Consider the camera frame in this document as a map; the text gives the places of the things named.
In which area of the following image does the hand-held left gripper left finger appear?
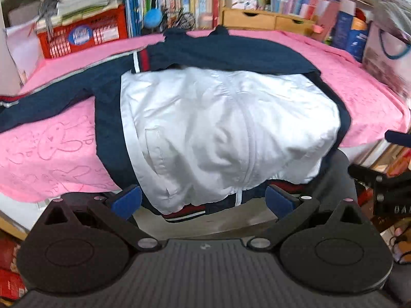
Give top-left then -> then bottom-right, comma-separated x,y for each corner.
42,184 -> 162,253

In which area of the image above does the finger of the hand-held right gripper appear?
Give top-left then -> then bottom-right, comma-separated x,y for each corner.
348,163 -> 383,188
385,130 -> 411,144

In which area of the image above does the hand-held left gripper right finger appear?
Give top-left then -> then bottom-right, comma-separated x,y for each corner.
247,184 -> 369,253

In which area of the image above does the navy and white jacket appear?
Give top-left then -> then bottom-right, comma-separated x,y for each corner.
0,25 -> 352,224

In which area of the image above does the person's right hand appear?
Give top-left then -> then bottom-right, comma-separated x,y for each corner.
392,226 -> 411,265

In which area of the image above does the pink printed blanket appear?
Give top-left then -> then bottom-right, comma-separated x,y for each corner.
0,29 -> 411,205

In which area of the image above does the blue cardboard box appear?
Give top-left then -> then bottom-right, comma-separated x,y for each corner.
332,11 -> 370,62

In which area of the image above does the red cardboard box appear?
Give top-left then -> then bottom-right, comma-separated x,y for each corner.
0,233 -> 20,271
0,267 -> 28,302

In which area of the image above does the pink folder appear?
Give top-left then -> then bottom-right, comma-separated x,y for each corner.
316,0 -> 341,43

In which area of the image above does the red plastic crate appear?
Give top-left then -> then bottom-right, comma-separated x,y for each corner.
36,4 -> 129,60

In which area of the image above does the white paper sheet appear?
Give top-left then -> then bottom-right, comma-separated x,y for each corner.
4,22 -> 44,81

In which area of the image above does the blue pompom ball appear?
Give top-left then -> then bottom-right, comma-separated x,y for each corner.
144,8 -> 162,28

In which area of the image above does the wooden drawer box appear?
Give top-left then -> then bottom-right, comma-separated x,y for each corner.
221,6 -> 316,35

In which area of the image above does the white bag with teal handle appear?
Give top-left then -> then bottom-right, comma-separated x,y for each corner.
362,3 -> 411,98

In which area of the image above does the small metal wire ornament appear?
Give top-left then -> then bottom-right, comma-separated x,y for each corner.
166,9 -> 197,30

